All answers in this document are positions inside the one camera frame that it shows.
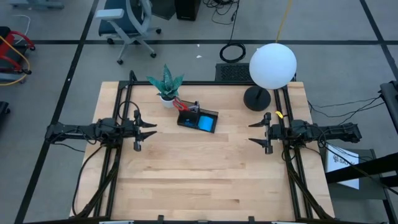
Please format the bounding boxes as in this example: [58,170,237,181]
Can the white globe lamp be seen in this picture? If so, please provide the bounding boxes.
[243,42,298,112]

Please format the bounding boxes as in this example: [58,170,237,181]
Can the grey desk base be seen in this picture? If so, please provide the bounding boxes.
[9,0,65,10]

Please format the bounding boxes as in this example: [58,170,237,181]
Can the yellow floor cable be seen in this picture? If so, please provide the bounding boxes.
[0,35,31,87]

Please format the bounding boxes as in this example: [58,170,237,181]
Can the red and black cart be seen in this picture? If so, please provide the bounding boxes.
[0,26,36,83]

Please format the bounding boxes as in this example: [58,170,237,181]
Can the blue sticky note pad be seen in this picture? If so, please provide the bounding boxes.
[198,115,215,131]

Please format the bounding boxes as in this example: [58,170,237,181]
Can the black equipment stand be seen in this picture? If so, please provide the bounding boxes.
[379,80,398,134]

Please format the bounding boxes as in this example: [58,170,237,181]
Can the black mesh desk organizer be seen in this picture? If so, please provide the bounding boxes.
[176,99,220,134]

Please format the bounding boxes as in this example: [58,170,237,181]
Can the yellow hanging cord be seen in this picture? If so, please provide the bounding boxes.
[275,0,294,44]

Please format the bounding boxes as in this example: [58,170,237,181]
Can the black floor cable tangle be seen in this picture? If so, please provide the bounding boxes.
[202,0,240,41]

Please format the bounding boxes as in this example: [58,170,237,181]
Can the white paper sign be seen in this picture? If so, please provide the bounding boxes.
[325,144,360,190]

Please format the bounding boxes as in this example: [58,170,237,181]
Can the blue and grey office chair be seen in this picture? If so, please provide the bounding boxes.
[95,0,162,65]

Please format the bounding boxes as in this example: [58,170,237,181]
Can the black metal beam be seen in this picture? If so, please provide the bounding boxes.
[325,152,398,187]

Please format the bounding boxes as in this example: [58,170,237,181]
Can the black caster base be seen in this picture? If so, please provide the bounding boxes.
[0,101,12,125]

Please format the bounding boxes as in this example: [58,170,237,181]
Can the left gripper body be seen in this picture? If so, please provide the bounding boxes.
[119,109,142,152]

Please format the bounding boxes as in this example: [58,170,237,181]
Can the black computer tower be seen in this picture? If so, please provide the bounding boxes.
[174,0,202,22]

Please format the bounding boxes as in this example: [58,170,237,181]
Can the black floor vent grille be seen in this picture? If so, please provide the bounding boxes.
[215,63,254,83]

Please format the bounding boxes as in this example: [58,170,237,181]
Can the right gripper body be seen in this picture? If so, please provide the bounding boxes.
[263,112,294,155]

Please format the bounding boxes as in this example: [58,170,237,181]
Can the red-handled scissors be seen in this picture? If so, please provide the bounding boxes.
[172,96,191,113]

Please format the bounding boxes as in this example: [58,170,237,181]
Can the coiled black cable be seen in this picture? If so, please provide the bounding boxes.
[219,42,247,64]

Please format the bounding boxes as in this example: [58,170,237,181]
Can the green plant in white pot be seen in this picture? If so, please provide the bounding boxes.
[146,64,185,109]

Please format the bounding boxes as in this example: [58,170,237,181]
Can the black aluminium table frame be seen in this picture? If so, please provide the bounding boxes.
[72,70,335,224]

